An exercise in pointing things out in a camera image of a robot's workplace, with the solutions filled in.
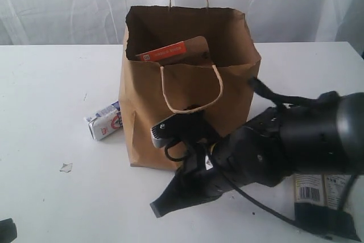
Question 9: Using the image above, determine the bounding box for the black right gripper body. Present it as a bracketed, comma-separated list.
[183, 107, 293, 192]

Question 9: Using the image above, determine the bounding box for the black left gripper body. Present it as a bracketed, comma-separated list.
[0, 218, 18, 243]

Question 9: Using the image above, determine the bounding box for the dark blue noodle packet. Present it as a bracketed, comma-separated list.
[294, 174, 361, 242]

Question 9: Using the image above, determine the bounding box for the brown kraft stand-up pouch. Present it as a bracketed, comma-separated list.
[136, 36, 209, 64]

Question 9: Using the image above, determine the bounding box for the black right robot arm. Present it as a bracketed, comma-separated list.
[151, 92, 363, 217]

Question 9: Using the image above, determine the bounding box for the brown paper shopping bag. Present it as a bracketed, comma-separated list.
[119, 5, 261, 170]

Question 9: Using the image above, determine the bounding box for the small torn label scrap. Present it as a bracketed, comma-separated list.
[59, 163, 73, 174]

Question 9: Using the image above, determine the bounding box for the small blue white milk carton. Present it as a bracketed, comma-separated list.
[85, 101, 123, 141]

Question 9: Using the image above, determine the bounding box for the white backdrop curtain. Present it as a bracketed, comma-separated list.
[1, 0, 363, 51]

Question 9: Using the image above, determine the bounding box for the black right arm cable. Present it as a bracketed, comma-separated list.
[164, 76, 362, 225]

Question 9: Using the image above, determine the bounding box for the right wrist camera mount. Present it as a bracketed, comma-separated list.
[150, 110, 221, 149]

